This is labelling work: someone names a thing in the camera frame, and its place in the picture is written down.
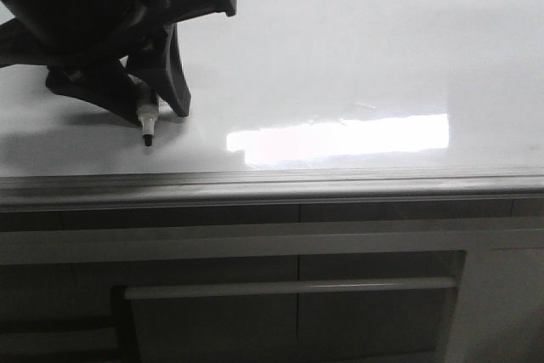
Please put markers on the white black whiteboard marker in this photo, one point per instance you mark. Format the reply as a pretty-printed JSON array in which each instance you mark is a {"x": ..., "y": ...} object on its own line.
[{"x": 147, "y": 110}]

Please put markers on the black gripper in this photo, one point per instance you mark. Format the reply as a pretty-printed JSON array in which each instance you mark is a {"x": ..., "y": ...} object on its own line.
[{"x": 66, "y": 33}]

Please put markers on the white whiteboard with frame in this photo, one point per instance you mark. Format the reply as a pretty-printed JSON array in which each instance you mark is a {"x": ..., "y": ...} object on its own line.
[{"x": 304, "y": 101}]

